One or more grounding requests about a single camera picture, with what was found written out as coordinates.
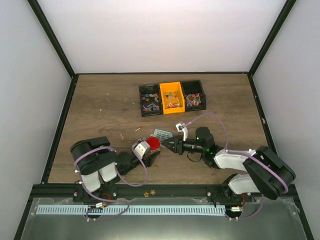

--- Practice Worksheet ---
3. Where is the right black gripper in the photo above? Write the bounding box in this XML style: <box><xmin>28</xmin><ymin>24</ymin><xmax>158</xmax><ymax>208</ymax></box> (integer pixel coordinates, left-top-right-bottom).
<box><xmin>162</xmin><ymin>135</ymin><xmax>205</xmax><ymax>155</ymax></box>

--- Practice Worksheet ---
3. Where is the clear plastic jar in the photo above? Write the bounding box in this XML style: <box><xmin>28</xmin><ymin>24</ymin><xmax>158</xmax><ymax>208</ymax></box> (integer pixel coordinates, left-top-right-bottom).
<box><xmin>148</xmin><ymin>147</ymin><xmax>161</xmax><ymax>156</ymax></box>

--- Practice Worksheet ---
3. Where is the light blue slotted scoop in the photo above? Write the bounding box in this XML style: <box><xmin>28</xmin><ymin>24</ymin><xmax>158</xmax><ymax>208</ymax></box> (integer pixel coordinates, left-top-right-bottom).
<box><xmin>152</xmin><ymin>129</ymin><xmax>173</xmax><ymax>142</ymax></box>

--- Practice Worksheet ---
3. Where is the red jar lid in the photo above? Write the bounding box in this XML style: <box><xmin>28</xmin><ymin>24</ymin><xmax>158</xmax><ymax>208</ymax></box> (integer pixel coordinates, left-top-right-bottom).
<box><xmin>146</xmin><ymin>136</ymin><xmax>161</xmax><ymax>151</ymax></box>

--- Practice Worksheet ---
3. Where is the orange candy bin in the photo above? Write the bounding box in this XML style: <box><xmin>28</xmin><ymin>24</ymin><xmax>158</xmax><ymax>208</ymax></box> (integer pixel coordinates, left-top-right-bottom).
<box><xmin>159</xmin><ymin>81</ymin><xmax>186</xmax><ymax>115</ymax></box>

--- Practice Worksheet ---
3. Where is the black candy bin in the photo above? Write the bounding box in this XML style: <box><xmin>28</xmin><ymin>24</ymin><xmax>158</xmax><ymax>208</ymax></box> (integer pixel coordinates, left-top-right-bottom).
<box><xmin>138</xmin><ymin>84</ymin><xmax>164</xmax><ymax>117</ymax></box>
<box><xmin>180</xmin><ymin>79</ymin><xmax>207</xmax><ymax>112</ymax></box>

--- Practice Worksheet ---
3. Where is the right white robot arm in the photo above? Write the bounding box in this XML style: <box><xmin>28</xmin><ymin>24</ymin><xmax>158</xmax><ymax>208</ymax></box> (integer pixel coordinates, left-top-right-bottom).
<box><xmin>162</xmin><ymin>126</ymin><xmax>296</xmax><ymax>202</ymax></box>

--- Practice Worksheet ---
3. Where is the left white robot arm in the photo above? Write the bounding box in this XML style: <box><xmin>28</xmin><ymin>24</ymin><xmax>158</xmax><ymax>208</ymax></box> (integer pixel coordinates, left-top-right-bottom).
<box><xmin>70</xmin><ymin>136</ymin><xmax>161</xmax><ymax>202</ymax></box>

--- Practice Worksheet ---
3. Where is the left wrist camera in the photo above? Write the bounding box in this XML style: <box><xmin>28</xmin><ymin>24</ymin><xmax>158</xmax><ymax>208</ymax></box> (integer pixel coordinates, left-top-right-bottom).
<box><xmin>131</xmin><ymin>141</ymin><xmax>150</xmax><ymax>159</ymax></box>

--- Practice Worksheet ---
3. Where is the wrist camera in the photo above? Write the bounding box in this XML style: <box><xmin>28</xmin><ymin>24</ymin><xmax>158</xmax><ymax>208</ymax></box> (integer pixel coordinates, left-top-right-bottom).
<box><xmin>175</xmin><ymin>122</ymin><xmax>188</xmax><ymax>141</ymax></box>
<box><xmin>131</xmin><ymin>141</ymin><xmax>150</xmax><ymax>159</ymax></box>

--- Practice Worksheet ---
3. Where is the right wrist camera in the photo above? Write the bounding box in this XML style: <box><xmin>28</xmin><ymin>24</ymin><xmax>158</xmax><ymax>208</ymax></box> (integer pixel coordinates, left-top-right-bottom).
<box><xmin>175</xmin><ymin>122</ymin><xmax>188</xmax><ymax>141</ymax></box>

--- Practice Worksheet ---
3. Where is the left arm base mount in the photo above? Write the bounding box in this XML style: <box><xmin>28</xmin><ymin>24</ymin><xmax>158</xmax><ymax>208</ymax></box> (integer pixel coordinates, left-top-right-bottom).
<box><xmin>72</xmin><ymin>182</ymin><xmax>118</xmax><ymax>204</ymax></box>

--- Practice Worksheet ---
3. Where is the light blue slotted cable duct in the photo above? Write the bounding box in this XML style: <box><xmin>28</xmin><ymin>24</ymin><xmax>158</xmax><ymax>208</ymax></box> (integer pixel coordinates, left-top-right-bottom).
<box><xmin>36</xmin><ymin>204</ymin><xmax>226</xmax><ymax>216</ymax></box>

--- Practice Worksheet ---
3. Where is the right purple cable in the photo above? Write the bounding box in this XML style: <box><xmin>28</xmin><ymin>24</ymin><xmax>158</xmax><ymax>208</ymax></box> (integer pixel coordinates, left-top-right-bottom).
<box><xmin>183</xmin><ymin>112</ymin><xmax>289</xmax><ymax>222</ymax></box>

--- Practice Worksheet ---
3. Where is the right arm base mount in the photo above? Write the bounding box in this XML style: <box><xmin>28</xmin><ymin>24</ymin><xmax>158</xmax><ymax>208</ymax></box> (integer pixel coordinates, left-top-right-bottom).
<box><xmin>206</xmin><ymin>173</ymin><xmax>246</xmax><ymax>205</ymax></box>

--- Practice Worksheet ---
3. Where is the black aluminium frame rail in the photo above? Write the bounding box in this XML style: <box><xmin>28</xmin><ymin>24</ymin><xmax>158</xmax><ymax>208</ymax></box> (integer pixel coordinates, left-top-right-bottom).
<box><xmin>30</xmin><ymin>183</ymin><xmax>210</xmax><ymax>203</ymax></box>

